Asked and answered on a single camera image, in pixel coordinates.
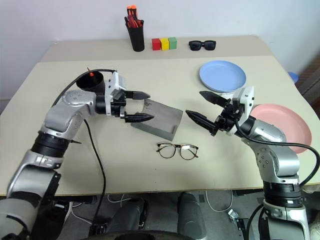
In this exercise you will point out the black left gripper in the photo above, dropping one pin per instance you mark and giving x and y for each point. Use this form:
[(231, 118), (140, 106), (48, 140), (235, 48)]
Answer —
[(117, 106)]

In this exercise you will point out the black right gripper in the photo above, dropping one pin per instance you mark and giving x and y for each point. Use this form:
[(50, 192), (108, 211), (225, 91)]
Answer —
[(226, 120)]

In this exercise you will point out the grey glasses case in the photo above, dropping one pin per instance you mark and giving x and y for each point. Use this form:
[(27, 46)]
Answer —
[(160, 117)]

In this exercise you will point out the tortoiseshell round eyeglasses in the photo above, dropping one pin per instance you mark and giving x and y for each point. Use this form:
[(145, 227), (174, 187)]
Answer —
[(166, 150)]

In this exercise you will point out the red and black pen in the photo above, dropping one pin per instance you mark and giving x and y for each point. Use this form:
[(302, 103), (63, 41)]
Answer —
[(91, 74)]

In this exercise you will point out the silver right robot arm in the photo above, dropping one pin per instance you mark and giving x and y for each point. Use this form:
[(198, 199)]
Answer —
[(270, 132)]

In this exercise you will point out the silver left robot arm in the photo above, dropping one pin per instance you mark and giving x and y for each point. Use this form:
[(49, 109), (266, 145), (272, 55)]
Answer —
[(62, 117)]

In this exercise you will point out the blue plate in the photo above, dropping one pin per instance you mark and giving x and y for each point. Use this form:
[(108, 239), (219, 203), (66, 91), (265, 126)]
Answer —
[(220, 75)]

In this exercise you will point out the empty black plastic cup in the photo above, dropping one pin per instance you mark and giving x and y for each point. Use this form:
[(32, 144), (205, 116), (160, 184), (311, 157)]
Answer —
[(86, 83)]

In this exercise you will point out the red wooden block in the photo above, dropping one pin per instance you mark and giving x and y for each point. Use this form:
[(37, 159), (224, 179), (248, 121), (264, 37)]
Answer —
[(156, 45)]

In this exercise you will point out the black sunglasses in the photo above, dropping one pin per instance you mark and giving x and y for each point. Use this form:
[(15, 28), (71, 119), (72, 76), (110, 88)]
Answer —
[(195, 45)]

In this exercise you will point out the black pen holder cup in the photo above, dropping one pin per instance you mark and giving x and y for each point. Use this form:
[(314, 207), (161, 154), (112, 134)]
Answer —
[(136, 40)]

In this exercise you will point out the yellow wooden block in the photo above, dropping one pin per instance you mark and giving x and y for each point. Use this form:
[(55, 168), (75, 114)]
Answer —
[(165, 44)]

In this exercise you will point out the green wooden block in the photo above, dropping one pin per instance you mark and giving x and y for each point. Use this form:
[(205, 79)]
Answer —
[(173, 43)]

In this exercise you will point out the pink plate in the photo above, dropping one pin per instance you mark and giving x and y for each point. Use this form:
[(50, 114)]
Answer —
[(287, 117)]

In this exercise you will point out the red pen in holder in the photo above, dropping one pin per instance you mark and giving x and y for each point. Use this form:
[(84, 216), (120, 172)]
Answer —
[(136, 23), (130, 22)]

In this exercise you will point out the black capped pen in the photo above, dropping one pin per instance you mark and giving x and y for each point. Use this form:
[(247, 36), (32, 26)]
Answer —
[(126, 21), (141, 22)]

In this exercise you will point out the orange capped marker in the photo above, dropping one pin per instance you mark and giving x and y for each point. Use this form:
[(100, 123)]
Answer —
[(129, 10), (134, 9)]

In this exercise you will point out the dark rounded shape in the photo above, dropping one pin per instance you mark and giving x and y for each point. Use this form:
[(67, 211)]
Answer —
[(130, 217), (191, 212)]

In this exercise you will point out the dark ribbed panel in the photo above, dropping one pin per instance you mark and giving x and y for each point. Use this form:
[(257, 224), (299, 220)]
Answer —
[(311, 77)]

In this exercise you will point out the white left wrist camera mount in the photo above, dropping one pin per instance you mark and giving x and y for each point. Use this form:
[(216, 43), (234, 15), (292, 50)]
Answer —
[(112, 87)]

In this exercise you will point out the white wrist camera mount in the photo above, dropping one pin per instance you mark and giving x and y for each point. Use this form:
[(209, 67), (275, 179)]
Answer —
[(112, 87), (246, 100)]

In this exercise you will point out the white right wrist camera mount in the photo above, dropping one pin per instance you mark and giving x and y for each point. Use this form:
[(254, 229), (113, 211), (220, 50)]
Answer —
[(246, 100)]

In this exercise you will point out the black table frame bar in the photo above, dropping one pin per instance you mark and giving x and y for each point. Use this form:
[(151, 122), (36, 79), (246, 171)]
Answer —
[(248, 193), (75, 199)]

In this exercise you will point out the metal floor bracket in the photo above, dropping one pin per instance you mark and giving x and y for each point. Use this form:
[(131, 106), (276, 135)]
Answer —
[(235, 217)]

